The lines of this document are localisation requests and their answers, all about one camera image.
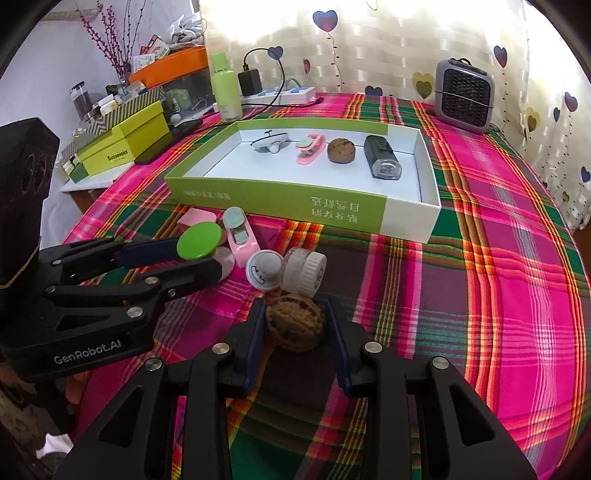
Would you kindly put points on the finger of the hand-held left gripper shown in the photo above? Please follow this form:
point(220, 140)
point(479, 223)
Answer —
point(147, 253)
point(184, 279)

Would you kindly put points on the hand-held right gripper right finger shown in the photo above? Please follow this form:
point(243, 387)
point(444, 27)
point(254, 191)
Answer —
point(339, 350)

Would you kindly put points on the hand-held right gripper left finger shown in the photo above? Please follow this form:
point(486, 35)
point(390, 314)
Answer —
point(256, 341)

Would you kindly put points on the brown walnut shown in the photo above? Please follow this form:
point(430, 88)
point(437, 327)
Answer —
point(341, 151)
point(293, 323)

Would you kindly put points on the green top white base knob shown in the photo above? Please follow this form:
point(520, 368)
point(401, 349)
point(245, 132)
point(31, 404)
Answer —
point(198, 240)

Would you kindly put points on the pink clip with green pad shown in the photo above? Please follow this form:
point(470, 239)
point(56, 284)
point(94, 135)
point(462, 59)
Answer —
point(308, 157)
point(196, 217)
point(240, 249)

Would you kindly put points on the white round case with mark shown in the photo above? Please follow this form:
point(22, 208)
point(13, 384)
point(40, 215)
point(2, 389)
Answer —
point(264, 267)

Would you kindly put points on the white ribbed round container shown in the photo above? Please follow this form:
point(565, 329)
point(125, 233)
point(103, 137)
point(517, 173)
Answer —
point(304, 272)

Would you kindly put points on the green white paper box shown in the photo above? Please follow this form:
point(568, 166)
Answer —
point(286, 203)

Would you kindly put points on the black white oval gadget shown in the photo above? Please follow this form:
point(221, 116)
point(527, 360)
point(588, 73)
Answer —
point(268, 142)

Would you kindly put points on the black device with clear cap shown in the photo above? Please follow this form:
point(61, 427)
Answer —
point(381, 152)

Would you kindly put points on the dark green white box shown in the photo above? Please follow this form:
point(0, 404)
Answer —
point(76, 171)

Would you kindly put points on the white side shelf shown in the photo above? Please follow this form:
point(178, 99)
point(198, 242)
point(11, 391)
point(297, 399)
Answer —
point(92, 184)

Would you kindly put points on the glass jar with dark lid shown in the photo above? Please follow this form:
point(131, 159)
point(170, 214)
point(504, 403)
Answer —
point(81, 101)

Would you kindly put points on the yellow-green cardboard box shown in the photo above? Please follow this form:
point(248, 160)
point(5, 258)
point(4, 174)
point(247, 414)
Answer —
point(124, 143)

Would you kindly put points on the black phone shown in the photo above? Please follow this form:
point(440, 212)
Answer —
point(171, 138)

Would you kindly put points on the chevron patterned box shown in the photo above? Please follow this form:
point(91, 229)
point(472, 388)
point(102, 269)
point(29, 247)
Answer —
point(124, 110)

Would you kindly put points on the small white bottle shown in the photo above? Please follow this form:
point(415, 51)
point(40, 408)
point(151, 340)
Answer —
point(175, 115)

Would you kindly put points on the pink green plaid tablecloth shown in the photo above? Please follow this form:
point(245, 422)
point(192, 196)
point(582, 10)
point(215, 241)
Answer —
point(485, 277)

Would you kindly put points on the purple dried flower branches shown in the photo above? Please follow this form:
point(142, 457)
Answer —
point(108, 41)

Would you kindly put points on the green lotion bottle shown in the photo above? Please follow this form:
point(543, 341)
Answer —
point(226, 92)

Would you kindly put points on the pile of packets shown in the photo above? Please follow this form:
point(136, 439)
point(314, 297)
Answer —
point(154, 48)

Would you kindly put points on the clear bin with orange lid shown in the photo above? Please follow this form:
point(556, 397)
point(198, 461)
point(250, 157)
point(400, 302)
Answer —
point(171, 64)

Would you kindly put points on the black charger plug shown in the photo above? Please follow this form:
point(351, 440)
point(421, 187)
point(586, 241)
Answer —
point(249, 82)

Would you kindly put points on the white power strip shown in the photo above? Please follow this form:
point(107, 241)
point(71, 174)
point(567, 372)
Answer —
point(295, 96)

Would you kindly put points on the grey mini heater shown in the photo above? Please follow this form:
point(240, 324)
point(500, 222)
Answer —
point(464, 99)

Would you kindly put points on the heart print curtain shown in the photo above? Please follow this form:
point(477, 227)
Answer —
point(392, 46)

